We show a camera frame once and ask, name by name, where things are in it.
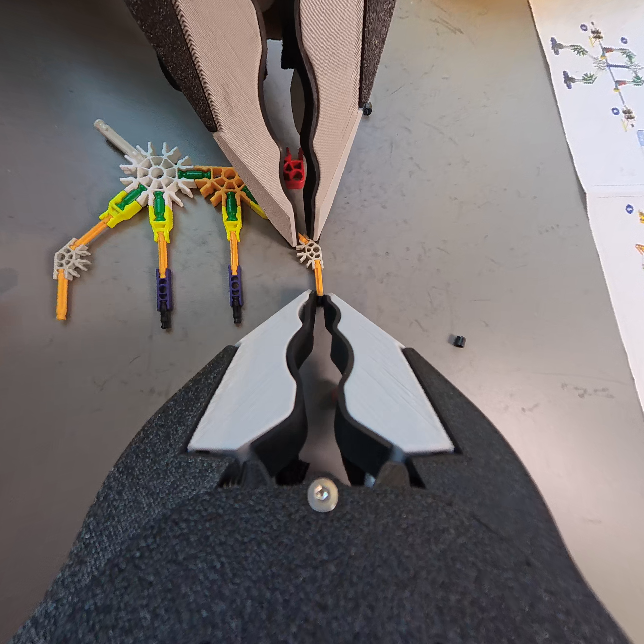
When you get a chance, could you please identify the white printed instruction sheet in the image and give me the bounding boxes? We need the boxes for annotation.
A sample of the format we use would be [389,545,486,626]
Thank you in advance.
[527,0,644,416]

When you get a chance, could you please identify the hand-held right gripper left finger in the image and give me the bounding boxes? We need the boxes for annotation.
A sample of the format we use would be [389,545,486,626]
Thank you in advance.
[186,289,317,483]

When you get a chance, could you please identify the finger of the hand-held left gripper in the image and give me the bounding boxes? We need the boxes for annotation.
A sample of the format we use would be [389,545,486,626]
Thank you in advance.
[173,0,299,248]
[294,0,365,242]

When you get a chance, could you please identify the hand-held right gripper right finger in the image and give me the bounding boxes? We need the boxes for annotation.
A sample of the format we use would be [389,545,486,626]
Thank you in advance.
[321,293,455,485]

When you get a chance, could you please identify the colourful rod-and-connector toy animal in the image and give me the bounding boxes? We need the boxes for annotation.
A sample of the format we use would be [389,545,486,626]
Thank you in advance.
[52,119,327,330]

